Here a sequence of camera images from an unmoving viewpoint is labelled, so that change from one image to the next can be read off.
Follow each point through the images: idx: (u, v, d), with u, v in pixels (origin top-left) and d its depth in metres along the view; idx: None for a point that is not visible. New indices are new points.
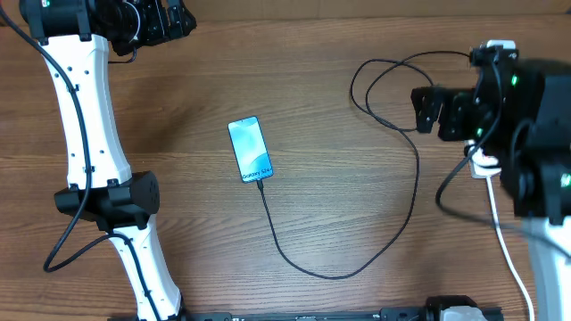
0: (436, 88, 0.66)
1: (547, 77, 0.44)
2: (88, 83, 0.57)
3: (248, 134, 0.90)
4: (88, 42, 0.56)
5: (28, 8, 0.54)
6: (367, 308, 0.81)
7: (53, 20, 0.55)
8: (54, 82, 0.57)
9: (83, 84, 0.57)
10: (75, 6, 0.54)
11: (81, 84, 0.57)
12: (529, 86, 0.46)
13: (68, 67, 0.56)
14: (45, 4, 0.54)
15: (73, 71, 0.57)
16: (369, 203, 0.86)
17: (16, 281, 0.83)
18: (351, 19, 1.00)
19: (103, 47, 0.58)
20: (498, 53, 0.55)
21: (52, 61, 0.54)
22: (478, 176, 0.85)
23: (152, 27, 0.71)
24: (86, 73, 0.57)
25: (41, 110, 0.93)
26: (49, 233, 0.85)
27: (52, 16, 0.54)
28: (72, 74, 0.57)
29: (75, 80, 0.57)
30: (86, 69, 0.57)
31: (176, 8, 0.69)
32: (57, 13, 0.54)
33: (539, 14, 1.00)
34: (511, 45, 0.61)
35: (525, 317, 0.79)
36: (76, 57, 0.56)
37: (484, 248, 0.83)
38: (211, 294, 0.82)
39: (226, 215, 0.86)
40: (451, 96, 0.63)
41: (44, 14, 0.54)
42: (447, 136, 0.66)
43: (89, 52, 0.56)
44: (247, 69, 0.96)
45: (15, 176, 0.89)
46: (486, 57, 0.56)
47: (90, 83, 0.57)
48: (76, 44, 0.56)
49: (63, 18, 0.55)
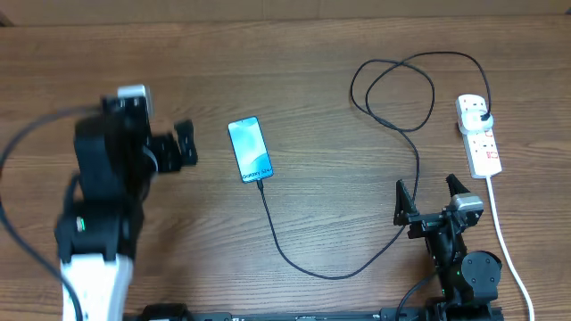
0: (410, 217, 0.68)
1: (475, 292, 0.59)
2: (99, 309, 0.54)
3: (248, 134, 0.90)
4: (111, 268, 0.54)
5: (62, 231, 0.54)
6: (367, 308, 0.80)
7: (82, 245, 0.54)
8: (65, 306, 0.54)
9: (94, 311, 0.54)
10: (107, 234, 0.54)
11: (92, 312, 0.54)
12: (463, 282, 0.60)
13: (83, 292, 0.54)
14: (80, 228, 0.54)
15: (87, 298, 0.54)
16: (369, 203, 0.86)
17: (15, 282, 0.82)
18: (351, 19, 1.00)
19: (124, 272, 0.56)
20: (459, 226, 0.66)
21: (69, 287, 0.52)
22: (478, 176, 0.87)
23: (169, 164, 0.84)
24: (100, 299, 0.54)
25: (42, 111, 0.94)
26: (49, 233, 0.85)
27: (84, 242, 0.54)
28: (86, 300, 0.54)
29: (86, 307, 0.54)
30: (103, 294, 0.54)
31: (186, 140, 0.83)
32: (89, 239, 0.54)
33: (537, 15, 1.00)
34: (476, 198, 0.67)
35: (525, 317, 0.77)
36: (95, 283, 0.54)
37: (483, 248, 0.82)
38: (211, 294, 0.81)
39: (226, 215, 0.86)
40: (420, 226, 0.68)
41: (75, 239, 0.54)
42: (409, 234, 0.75)
43: (113, 276, 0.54)
44: (247, 69, 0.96)
45: (15, 176, 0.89)
46: (452, 225, 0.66)
47: (100, 310, 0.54)
48: (99, 267, 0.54)
49: (93, 243, 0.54)
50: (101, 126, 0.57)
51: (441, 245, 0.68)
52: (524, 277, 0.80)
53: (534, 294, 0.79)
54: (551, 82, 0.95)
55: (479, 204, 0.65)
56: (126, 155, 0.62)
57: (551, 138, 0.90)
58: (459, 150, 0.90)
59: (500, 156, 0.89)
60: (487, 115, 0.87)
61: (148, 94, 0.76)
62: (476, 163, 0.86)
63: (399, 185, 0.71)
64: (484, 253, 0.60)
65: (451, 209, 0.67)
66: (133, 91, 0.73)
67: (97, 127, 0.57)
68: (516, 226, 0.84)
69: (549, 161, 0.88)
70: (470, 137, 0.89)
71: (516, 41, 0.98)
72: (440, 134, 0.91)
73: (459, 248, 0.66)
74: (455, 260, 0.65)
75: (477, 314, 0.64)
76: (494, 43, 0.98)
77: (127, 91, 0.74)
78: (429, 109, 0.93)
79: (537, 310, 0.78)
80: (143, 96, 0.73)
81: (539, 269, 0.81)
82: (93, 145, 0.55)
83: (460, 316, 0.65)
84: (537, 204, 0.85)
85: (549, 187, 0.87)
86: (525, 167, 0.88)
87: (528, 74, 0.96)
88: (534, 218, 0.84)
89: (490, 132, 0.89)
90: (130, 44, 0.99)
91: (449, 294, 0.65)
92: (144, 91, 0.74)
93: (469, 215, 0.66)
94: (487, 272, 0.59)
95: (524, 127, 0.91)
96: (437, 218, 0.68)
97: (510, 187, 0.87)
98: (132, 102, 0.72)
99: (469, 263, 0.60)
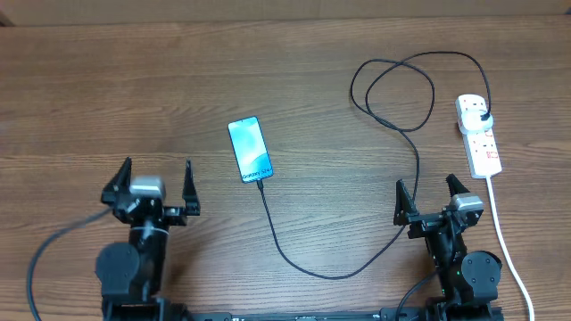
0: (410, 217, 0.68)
1: (475, 292, 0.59)
2: None
3: (248, 134, 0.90)
4: None
5: None
6: (367, 308, 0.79)
7: None
8: None
9: None
10: None
11: None
12: (463, 282, 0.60)
13: None
14: None
15: None
16: (368, 203, 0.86)
17: (14, 282, 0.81)
18: (351, 19, 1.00)
19: None
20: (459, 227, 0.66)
21: None
22: (478, 176, 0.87)
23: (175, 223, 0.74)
24: None
25: (42, 111, 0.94)
26: (49, 233, 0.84)
27: None
28: None
29: None
30: None
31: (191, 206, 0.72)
32: None
33: (537, 15, 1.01)
34: (476, 198, 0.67)
35: (525, 317, 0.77)
36: None
37: (483, 248, 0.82)
38: (211, 294, 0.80)
39: (226, 215, 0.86)
40: (420, 226, 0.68)
41: None
42: (409, 234, 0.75)
43: None
44: (247, 69, 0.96)
45: (15, 176, 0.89)
46: (452, 225, 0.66)
47: None
48: None
49: None
50: (121, 271, 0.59)
51: (442, 246, 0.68)
52: (524, 277, 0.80)
53: (534, 294, 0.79)
54: (551, 82, 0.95)
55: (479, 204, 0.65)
56: (152, 267, 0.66)
57: (551, 138, 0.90)
58: (459, 149, 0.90)
59: (500, 156, 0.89)
60: (487, 115, 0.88)
61: (161, 185, 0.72)
62: (476, 164, 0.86)
63: (399, 185, 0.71)
64: (484, 253, 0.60)
65: (451, 208, 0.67)
66: (146, 191, 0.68)
67: (119, 274, 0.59)
68: (516, 226, 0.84)
69: (549, 161, 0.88)
70: (470, 137, 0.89)
71: (516, 41, 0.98)
72: (440, 134, 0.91)
73: (459, 248, 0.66)
74: (455, 260, 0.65)
75: (476, 313, 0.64)
76: (495, 43, 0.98)
77: (140, 188, 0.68)
78: (429, 109, 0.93)
79: (537, 310, 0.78)
80: (157, 195, 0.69)
81: (539, 269, 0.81)
82: (119, 293, 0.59)
83: (460, 316, 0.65)
84: (537, 204, 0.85)
85: (549, 187, 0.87)
86: (525, 167, 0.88)
87: (528, 74, 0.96)
88: (533, 218, 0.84)
89: (490, 132, 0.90)
90: (129, 44, 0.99)
91: (449, 294, 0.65)
92: (157, 190, 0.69)
93: (469, 214, 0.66)
94: (487, 272, 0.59)
95: (524, 127, 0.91)
96: (437, 218, 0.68)
97: (510, 187, 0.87)
98: (149, 201, 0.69)
99: (469, 263, 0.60)
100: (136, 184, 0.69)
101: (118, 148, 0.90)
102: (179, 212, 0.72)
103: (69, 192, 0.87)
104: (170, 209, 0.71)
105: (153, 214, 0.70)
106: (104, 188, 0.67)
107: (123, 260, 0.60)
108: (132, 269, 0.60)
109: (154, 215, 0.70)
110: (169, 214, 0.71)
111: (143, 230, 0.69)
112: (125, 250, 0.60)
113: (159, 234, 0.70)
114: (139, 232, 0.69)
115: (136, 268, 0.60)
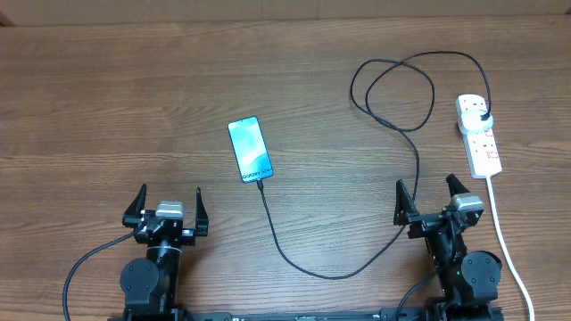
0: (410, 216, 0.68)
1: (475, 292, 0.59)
2: None
3: (248, 134, 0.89)
4: None
5: None
6: (367, 308, 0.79)
7: None
8: None
9: None
10: None
11: None
12: (463, 282, 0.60)
13: None
14: None
15: None
16: (368, 203, 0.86)
17: (14, 281, 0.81)
18: (351, 19, 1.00)
19: None
20: (459, 227, 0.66)
21: None
22: (478, 176, 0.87)
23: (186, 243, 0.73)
24: None
25: (43, 111, 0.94)
26: (49, 233, 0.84)
27: None
28: None
29: None
30: None
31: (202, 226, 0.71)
32: None
33: (537, 15, 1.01)
34: (475, 198, 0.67)
35: (525, 317, 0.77)
36: None
37: (483, 248, 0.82)
38: (211, 294, 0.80)
39: (226, 215, 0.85)
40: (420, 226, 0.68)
41: None
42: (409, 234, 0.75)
43: None
44: (246, 69, 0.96)
45: (15, 176, 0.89)
46: (452, 225, 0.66)
47: None
48: None
49: None
50: (144, 283, 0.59)
51: (442, 245, 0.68)
52: (524, 277, 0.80)
53: (534, 294, 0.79)
54: (551, 82, 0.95)
55: (478, 203, 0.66)
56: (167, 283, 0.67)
57: (551, 138, 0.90)
58: (459, 149, 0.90)
59: (500, 156, 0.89)
60: (487, 115, 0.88)
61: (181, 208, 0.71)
62: (476, 164, 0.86)
63: (399, 185, 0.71)
64: (484, 253, 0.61)
65: (451, 208, 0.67)
66: (169, 214, 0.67)
67: (141, 286, 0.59)
68: (516, 226, 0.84)
69: (549, 161, 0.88)
70: (469, 137, 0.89)
71: (516, 41, 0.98)
72: (440, 134, 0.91)
73: (459, 248, 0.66)
74: (455, 260, 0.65)
75: (477, 313, 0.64)
76: (494, 43, 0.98)
77: (165, 211, 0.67)
78: (429, 109, 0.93)
79: (537, 310, 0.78)
80: (180, 219, 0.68)
81: (539, 269, 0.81)
82: (141, 305, 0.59)
83: (460, 316, 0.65)
84: (537, 204, 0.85)
85: (549, 187, 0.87)
86: (525, 167, 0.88)
87: (528, 74, 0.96)
88: (533, 218, 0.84)
89: (490, 132, 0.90)
90: (129, 44, 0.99)
91: (449, 294, 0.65)
92: (180, 214, 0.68)
93: (469, 214, 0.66)
94: (487, 271, 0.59)
95: (524, 127, 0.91)
96: (437, 218, 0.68)
97: (510, 187, 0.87)
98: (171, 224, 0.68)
99: (469, 263, 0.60)
100: (161, 208, 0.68)
101: (118, 148, 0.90)
102: (192, 234, 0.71)
103: (68, 192, 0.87)
104: (185, 231, 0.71)
105: (169, 234, 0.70)
106: (127, 211, 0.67)
107: (144, 275, 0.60)
108: (153, 283, 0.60)
109: (171, 234, 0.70)
110: (183, 235, 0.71)
111: (158, 249, 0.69)
112: (146, 265, 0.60)
113: (172, 252, 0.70)
114: (155, 251, 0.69)
115: (156, 282, 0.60)
